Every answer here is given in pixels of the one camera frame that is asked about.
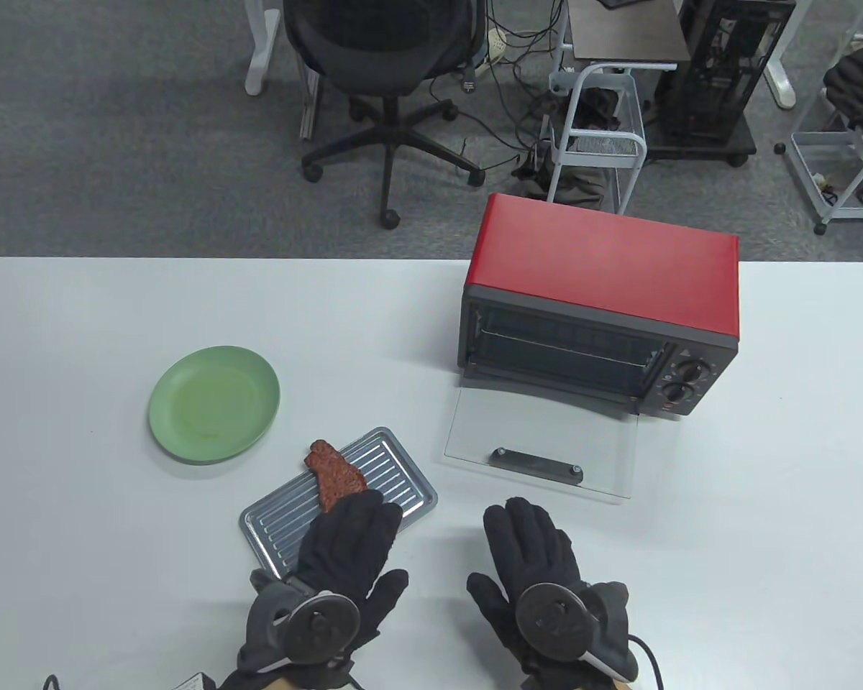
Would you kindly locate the brown steak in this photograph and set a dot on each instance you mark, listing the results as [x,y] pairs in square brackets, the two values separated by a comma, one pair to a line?
[338,478]

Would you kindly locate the white rolling cart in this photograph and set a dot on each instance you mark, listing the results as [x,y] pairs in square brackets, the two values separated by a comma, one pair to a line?
[604,144]

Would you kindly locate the person's left forearm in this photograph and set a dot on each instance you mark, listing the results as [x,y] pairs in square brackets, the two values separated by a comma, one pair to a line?
[277,685]

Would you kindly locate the black mesh office chair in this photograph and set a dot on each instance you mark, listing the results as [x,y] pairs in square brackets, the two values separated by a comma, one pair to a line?
[381,43]

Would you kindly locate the person's right hand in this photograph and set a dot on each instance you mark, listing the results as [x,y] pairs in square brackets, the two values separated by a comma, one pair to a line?
[536,546]

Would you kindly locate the person's left hand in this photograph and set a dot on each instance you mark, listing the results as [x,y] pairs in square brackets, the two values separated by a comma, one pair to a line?
[345,546]

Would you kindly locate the white power strip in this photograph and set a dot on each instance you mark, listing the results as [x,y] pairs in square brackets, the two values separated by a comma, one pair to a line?
[496,47]

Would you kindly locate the small black pouch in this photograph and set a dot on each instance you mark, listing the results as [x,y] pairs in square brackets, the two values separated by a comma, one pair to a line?
[597,104]

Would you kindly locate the small white tag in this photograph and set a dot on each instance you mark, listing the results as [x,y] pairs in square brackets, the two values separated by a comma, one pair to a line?
[190,681]

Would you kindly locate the green plate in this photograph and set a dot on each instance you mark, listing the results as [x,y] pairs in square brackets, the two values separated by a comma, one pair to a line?
[216,402]

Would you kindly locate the small wooden side table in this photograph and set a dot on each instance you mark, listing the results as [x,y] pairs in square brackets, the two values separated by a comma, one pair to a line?
[626,36]

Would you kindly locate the white desk leg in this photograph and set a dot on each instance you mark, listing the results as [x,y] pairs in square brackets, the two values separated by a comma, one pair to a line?
[259,65]
[780,79]

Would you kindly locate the red toaster oven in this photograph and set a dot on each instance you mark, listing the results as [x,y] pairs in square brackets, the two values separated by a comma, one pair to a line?
[604,251]

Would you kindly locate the grey handheld controller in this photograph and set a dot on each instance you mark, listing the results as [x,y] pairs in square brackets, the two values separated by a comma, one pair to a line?
[554,618]
[323,629]

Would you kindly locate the metal baking tray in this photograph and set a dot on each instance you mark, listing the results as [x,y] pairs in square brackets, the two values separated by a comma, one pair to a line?
[395,474]

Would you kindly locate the black floor bag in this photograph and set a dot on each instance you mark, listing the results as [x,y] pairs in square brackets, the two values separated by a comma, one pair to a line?
[575,187]

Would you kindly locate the black open computer case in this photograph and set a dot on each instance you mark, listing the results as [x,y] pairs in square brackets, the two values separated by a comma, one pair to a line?
[719,72]

